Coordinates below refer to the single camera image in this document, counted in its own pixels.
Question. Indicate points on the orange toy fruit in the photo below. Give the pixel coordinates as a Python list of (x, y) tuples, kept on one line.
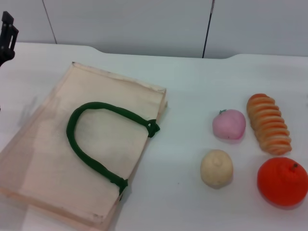
[(279, 183)]

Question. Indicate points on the beige round bun toy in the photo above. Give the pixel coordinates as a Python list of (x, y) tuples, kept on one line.
[(216, 170)]

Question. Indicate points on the orange striped bread toy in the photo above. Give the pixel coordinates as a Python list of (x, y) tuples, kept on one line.
[(269, 122)]

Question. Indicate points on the pink peach toy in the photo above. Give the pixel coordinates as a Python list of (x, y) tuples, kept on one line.
[(228, 125)]

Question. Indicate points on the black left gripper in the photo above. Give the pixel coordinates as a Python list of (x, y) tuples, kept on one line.
[(6, 55)]

